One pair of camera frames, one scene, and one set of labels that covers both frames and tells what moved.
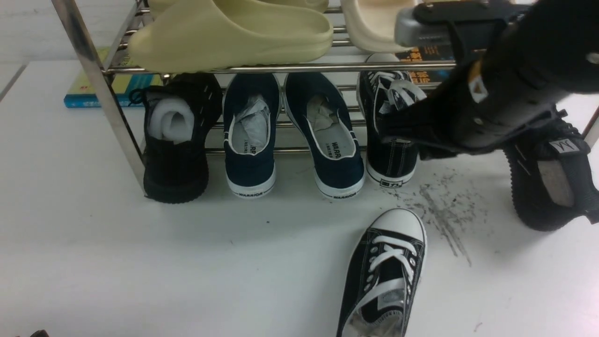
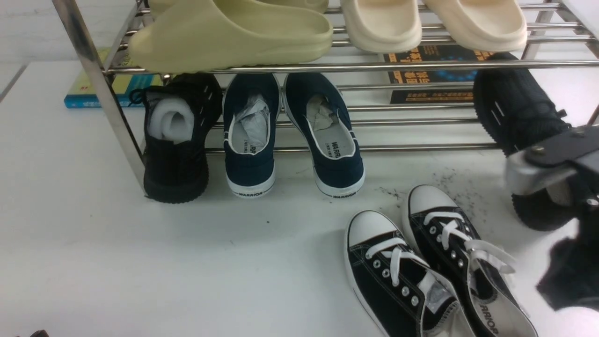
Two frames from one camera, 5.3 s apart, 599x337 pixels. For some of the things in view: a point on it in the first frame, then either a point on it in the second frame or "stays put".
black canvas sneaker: [381, 96] -> [408, 297]
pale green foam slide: [177, 35] stays put
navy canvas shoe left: [252, 103] stays put
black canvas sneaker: [384, 277] -> [446, 240]
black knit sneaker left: [181, 111] stays put
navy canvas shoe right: [320, 119] stays put
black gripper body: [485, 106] -> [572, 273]
